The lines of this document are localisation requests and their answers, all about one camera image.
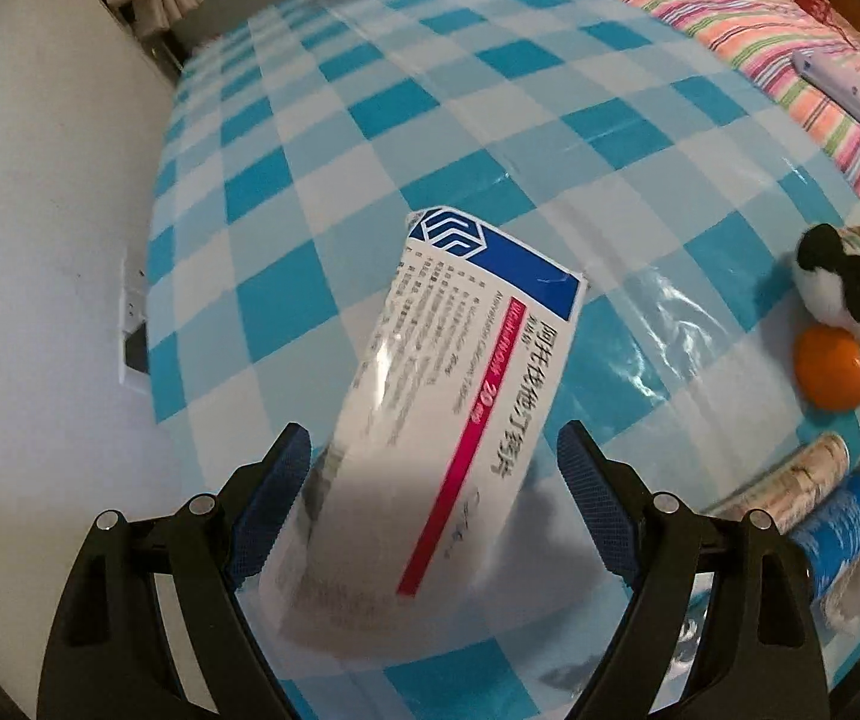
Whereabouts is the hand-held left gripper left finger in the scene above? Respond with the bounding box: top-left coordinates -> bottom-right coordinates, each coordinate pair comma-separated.
40,422 -> 313,720

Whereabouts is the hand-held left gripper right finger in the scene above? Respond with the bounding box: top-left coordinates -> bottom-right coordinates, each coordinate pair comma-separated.
556,420 -> 828,720

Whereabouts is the printed tea bottle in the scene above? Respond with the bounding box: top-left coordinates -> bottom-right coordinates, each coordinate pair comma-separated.
703,433 -> 851,533

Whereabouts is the white medicine box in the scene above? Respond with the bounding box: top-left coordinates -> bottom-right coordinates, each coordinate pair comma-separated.
260,204 -> 588,665

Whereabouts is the orange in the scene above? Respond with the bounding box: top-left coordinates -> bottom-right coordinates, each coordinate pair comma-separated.
793,325 -> 860,412

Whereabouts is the blue tube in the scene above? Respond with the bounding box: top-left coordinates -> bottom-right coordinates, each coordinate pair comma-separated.
786,444 -> 860,601

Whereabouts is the black and white plush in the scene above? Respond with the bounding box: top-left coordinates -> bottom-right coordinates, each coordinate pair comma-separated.
793,223 -> 860,361

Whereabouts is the pale blue flat box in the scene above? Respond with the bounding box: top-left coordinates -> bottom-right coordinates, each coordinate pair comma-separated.
791,49 -> 860,137

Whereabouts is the striped pink bedsheet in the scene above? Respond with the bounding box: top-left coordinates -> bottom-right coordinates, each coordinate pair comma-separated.
467,0 -> 860,226

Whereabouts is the red pouch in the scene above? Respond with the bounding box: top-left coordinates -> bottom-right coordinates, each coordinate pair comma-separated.
793,0 -> 851,31

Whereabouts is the white wall socket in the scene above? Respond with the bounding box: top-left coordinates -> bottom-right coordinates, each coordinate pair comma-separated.
118,259 -> 152,395

